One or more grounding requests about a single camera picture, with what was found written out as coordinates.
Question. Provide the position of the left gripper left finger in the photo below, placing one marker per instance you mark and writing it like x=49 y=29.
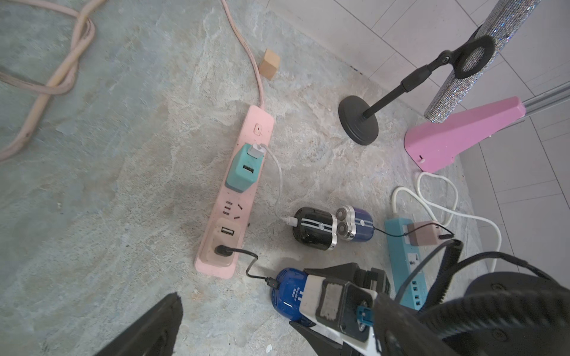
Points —
x=154 y=333

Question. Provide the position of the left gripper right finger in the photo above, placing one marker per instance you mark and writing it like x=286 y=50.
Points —
x=398 y=332

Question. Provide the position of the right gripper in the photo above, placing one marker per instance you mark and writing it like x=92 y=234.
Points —
x=373 y=279

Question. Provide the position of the pink power strip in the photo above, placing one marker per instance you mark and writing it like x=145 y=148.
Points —
x=257 y=129

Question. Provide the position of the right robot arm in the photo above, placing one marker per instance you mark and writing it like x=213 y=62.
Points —
x=500 y=314

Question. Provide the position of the blue shaver near teal strip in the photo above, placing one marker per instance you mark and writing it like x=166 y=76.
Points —
x=354 y=225

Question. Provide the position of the black electric shaver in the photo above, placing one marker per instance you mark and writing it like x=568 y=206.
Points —
x=316 y=228

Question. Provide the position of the teal power strip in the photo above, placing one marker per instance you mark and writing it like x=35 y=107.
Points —
x=404 y=258

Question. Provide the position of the pink USB charger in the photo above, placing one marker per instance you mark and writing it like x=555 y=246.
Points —
x=424 y=233

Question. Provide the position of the pink metronome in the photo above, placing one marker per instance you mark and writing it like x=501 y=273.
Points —
x=434 y=146

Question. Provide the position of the black microphone stand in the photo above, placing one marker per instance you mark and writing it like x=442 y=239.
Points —
x=358 y=119

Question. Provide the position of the teal USB charger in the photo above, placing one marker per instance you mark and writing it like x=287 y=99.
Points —
x=245 y=167

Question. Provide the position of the small wooden cube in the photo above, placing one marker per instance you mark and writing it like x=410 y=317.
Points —
x=269 y=65

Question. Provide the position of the glitter microphone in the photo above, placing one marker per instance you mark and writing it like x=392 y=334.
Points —
x=501 y=24

